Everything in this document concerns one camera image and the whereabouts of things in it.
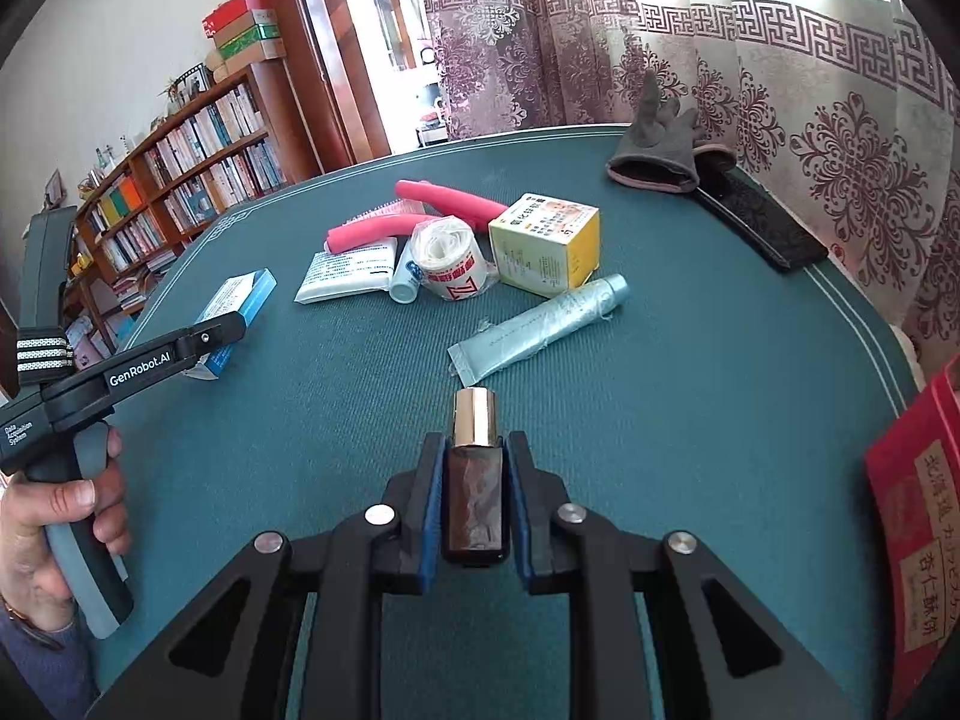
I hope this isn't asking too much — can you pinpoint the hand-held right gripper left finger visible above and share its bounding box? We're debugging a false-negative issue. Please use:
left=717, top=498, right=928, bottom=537
left=86, top=431, right=445, bottom=720

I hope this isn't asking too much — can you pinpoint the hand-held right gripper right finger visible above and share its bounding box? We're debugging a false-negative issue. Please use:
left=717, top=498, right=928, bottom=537
left=506, top=431, right=875, bottom=720

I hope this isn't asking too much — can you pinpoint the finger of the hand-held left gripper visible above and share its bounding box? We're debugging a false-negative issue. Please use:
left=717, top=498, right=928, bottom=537
left=176, top=315, right=248, bottom=377

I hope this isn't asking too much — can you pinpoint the brown bottle with gold cap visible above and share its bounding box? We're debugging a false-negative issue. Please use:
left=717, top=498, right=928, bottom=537
left=442, top=388, right=511, bottom=563

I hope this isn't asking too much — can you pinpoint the pink foam curler rod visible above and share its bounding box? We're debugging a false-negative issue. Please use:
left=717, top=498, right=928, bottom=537
left=396, top=180, right=509, bottom=232
left=326, top=214, right=440, bottom=254

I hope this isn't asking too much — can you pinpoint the red rectangular tin box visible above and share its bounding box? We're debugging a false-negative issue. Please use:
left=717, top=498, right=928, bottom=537
left=862, top=356, right=960, bottom=720

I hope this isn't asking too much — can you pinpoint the person's left forearm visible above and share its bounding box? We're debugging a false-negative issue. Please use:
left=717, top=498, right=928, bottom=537
left=0, top=600, right=102, bottom=720

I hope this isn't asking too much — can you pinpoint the person's left hand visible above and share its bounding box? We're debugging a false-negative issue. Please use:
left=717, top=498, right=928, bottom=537
left=0, top=426, right=130, bottom=631

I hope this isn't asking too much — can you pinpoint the blue and white carton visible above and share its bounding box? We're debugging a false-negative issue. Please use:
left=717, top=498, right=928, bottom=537
left=191, top=268, right=277, bottom=380

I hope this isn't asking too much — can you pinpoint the white printed sachet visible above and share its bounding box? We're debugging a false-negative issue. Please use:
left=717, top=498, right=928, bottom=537
left=294, top=238, right=398, bottom=306

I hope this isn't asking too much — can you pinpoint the wooden bookshelf with books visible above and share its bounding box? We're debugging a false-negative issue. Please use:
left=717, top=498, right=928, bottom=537
left=64, top=64, right=301, bottom=376

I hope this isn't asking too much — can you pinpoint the light blue tube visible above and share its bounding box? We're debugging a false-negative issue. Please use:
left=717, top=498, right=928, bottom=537
left=448, top=274, right=627, bottom=385

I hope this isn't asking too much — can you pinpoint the small white bottle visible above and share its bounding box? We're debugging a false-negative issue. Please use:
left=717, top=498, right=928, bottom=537
left=390, top=240, right=422, bottom=306

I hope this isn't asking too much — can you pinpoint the white bandage roll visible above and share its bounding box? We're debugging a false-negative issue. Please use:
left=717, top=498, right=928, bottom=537
left=409, top=216, right=497, bottom=305

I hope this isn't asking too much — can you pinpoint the yellow and white carton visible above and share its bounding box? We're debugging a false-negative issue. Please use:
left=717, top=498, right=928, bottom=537
left=487, top=193, right=601, bottom=297

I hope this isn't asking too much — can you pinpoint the tan cardboard box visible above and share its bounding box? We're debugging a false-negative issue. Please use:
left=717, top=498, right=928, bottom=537
left=223, top=37, right=287, bottom=76

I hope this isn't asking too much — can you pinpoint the green cardboard box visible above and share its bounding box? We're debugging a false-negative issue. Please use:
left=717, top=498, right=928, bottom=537
left=214, top=21, right=282, bottom=57

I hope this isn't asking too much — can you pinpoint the red cardboard box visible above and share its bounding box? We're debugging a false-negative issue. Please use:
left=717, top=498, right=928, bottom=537
left=202, top=0, right=269, bottom=38

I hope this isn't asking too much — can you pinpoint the black embossed tray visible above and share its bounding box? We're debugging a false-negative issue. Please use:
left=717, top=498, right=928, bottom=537
left=694, top=165, right=830, bottom=273

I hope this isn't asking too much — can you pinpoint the grey knit glove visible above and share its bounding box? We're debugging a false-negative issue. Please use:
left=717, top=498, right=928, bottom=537
left=607, top=71, right=702, bottom=194
left=675, top=99, right=740, bottom=181

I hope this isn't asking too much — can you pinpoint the purple patterned curtain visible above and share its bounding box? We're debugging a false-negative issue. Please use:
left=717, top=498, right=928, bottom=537
left=412, top=0, right=960, bottom=361

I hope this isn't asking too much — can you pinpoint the standing picture frame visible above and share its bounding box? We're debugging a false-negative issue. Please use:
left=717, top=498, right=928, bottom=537
left=171, top=64, right=215, bottom=107

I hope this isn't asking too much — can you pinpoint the wooden door frame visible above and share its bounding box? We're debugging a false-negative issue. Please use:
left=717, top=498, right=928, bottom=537
left=251, top=0, right=391, bottom=177

